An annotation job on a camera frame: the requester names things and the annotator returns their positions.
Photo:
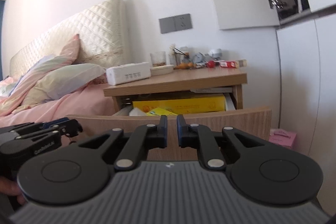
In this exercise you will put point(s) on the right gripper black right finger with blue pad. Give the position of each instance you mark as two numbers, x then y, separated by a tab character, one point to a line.
258	169

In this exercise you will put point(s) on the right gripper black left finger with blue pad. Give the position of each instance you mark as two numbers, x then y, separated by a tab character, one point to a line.
80	171

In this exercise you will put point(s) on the large yellow box in drawer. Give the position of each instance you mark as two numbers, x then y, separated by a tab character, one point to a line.
194	104

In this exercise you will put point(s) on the person's hand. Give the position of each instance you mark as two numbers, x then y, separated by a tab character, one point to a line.
11	188

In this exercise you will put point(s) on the pink box on floor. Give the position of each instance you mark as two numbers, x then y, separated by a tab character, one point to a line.
283	138

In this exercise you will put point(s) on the pink striped pillow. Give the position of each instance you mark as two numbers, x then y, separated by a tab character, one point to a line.
67	56

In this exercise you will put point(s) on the pastel front pillow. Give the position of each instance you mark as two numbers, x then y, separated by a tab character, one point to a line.
60	82

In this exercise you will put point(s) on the pink bed sheet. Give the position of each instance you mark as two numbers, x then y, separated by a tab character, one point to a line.
89	100

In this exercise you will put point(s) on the white tissue pack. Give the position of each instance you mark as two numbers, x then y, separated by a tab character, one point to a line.
127	73

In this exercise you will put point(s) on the red cigarette box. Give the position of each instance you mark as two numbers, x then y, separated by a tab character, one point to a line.
233	64

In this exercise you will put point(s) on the wooden nightstand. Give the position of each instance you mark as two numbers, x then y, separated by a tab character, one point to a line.
182	80

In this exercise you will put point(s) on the red ball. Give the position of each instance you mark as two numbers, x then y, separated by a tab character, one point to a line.
211	64

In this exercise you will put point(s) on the white plug adapter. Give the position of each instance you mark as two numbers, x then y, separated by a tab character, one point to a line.
216	54

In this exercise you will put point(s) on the grey plush toy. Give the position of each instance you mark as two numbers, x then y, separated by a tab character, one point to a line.
199	60

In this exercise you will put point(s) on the orange gourd ornament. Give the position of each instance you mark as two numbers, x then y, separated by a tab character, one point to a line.
190	65

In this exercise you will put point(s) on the cream quilted headboard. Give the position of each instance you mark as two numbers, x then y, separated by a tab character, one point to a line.
103	34

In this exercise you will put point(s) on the cream shallow dish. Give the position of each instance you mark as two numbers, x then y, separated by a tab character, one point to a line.
161	70

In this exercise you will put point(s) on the clear glass cup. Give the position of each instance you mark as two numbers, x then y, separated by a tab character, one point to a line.
158	59

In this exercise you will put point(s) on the reed diffuser bottle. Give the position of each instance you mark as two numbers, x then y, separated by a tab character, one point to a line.
177	56

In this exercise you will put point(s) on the metal door hinge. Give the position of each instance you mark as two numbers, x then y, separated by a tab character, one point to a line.
277	4

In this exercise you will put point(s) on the grey wall socket panel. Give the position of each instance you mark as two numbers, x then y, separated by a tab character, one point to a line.
175	23

